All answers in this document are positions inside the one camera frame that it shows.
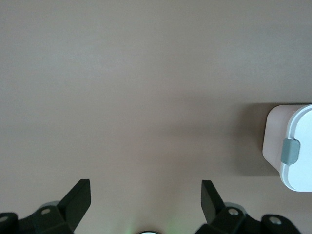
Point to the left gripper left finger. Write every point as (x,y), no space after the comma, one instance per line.
(73,207)

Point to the pink plastic box base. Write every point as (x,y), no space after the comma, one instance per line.
(275,136)

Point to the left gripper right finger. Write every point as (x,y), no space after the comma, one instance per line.
(213,207)

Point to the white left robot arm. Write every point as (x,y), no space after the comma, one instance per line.
(149,232)

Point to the white box lid grey latches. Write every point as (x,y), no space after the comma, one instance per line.
(302,170)

